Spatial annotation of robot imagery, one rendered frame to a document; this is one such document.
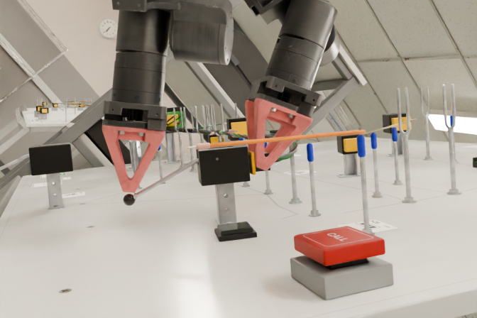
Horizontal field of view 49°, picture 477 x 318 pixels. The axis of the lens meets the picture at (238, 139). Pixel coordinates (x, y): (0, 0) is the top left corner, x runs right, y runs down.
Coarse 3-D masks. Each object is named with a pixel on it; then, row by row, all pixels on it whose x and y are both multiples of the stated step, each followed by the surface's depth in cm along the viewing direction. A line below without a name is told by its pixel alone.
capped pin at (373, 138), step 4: (372, 136) 69; (376, 136) 70; (372, 140) 69; (376, 140) 70; (372, 144) 70; (376, 144) 69; (372, 148) 70; (376, 156) 70; (376, 160) 70; (376, 164) 70; (376, 168) 70; (376, 172) 70; (376, 176) 70; (376, 180) 70; (376, 184) 70; (376, 188) 70; (376, 192) 70; (380, 192) 70; (372, 196) 70; (376, 196) 70; (380, 196) 70
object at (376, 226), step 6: (354, 222) 57; (360, 222) 57; (372, 222) 56; (378, 222) 56; (384, 222) 56; (354, 228) 54; (360, 228) 54; (372, 228) 54; (378, 228) 54; (384, 228) 53; (390, 228) 53; (396, 228) 53
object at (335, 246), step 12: (336, 228) 42; (348, 228) 41; (300, 240) 39; (312, 240) 39; (324, 240) 38; (336, 240) 38; (348, 240) 38; (360, 240) 38; (372, 240) 37; (300, 252) 40; (312, 252) 38; (324, 252) 36; (336, 252) 36; (348, 252) 37; (360, 252) 37; (372, 252) 37; (384, 252) 38; (324, 264) 36; (336, 264) 37; (348, 264) 38
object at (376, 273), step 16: (304, 256) 41; (304, 272) 39; (320, 272) 37; (336, 272) 37; (352, 272) 36; (368, 272) 37; (384, 272) 37; (320, 288) 36; (336, 288) 36; (352, 288) 36; (368, 288) 37
